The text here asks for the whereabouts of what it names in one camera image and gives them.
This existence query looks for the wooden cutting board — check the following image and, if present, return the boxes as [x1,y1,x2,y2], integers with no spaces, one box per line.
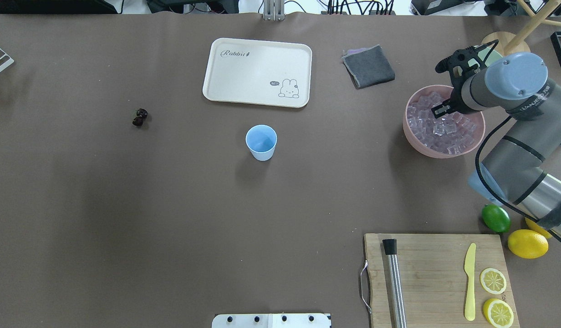
[364,233,516,328]

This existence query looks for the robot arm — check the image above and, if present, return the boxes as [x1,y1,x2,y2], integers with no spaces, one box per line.
[433,46,561,242]

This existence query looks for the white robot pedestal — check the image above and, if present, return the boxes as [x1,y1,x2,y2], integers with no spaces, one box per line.
[211,313,332,328]

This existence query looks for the cream rabbit tray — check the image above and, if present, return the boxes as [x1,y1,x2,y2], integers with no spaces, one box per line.
[202,38,312,108]

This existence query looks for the yellow lemon near lime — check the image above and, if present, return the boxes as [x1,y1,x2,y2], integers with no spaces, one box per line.
[525,217,552,239]

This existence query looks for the wooden cup tree stand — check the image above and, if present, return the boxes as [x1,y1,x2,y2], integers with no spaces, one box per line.
[482,0,561,56]

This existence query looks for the lemon half slice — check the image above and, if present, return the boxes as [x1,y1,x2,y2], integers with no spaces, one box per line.
[483,298,515,328]
[479,267,507,295]

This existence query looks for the grey folded cloth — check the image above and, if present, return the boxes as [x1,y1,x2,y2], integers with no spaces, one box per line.
[342,44,396,89]

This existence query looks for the dark cherries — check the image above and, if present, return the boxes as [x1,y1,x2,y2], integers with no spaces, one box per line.
[132,108,148,127]

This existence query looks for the green lime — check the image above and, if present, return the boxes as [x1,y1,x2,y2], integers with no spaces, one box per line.
[481,204,511,233]

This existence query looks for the yellow lemon front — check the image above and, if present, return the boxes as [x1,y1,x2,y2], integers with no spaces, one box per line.
[507,229,549,259]

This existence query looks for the blue plastic cup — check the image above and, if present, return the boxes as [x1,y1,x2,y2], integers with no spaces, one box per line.
[245,124,278,161]

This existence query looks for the steel muddler black tip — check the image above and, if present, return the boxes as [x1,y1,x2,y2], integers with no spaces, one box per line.
[382,238,408,328]

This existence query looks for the mint green bowl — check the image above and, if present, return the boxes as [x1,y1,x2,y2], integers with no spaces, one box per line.
[477,47,503,67]

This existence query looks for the yellow plastic knife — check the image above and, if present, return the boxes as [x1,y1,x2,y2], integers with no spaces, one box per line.
[464,243,476,321]

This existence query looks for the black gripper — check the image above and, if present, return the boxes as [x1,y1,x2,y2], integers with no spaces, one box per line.
[432,89,468,118]

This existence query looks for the pink bowl of ice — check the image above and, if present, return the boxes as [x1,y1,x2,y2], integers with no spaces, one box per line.
[403,85,486,159]

